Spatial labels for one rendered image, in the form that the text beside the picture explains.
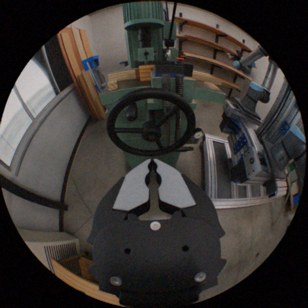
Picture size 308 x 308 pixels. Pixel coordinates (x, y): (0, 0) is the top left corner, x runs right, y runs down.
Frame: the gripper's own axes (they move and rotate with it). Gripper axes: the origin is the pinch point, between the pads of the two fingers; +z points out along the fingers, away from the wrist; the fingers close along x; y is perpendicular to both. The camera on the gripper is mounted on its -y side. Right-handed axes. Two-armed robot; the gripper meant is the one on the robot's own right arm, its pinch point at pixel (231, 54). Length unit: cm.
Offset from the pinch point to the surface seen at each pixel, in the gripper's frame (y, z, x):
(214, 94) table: 27, -70, -66
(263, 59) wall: -48, 126, 250
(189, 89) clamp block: 20, -80, -83
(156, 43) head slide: 1, -46, -88
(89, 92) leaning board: 35, 39, -196
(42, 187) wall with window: 51, -108, -225
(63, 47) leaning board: -65, 38, -201
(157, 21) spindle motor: -9, -61, -87
